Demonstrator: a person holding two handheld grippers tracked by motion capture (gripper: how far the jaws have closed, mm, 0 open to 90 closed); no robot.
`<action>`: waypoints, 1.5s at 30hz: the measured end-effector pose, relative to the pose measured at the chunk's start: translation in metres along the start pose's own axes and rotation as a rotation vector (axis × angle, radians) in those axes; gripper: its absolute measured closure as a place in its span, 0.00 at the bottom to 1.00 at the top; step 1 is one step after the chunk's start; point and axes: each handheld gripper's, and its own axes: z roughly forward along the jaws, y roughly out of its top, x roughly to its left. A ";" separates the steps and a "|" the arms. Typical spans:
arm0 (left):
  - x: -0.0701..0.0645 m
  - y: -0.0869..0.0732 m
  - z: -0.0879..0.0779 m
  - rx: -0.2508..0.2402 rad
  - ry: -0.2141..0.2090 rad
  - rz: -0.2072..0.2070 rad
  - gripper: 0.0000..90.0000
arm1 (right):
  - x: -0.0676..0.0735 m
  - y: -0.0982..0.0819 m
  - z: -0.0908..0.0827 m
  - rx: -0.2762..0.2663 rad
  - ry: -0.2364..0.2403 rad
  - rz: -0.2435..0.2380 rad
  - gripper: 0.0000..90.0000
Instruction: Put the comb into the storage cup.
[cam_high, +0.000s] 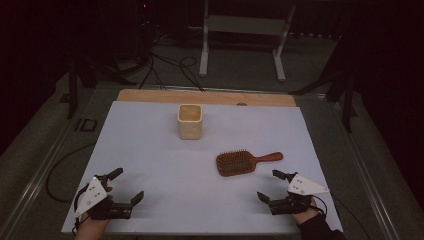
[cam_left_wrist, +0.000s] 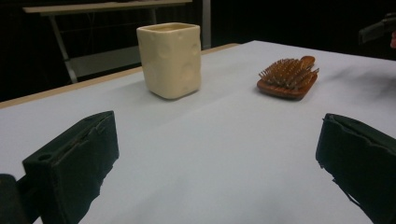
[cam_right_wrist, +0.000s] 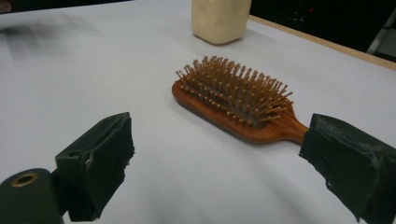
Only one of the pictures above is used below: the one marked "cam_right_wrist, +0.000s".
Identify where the wooden paddle hairbrush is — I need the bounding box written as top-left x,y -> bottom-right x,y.
171,55 -> 309,146

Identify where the white table mat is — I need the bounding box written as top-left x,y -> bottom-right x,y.
0,0 -> 396,224

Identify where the cream square container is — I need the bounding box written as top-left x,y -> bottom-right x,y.
191,0 -> 252,46

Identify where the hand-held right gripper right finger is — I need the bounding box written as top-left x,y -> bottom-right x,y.
298,113 -> 396,224

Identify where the white metal stand frame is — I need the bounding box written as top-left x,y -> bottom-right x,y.
366,8 -> 396,61

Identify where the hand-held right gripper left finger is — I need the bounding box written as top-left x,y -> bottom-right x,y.
55,111 -> 135,222

